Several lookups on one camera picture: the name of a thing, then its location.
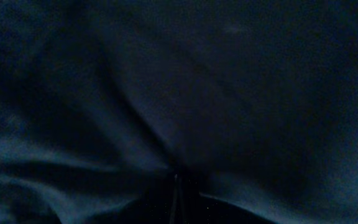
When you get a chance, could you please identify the navy blue shorts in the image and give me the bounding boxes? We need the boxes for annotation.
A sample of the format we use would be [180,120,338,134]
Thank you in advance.
[0,1,358,223]

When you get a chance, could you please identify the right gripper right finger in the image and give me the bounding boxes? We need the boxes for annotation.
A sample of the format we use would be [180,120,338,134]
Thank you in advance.
[178,175,273,224]

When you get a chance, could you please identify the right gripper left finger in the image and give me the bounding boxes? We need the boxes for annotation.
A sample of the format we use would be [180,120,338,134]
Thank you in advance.
[89,175,177,224]

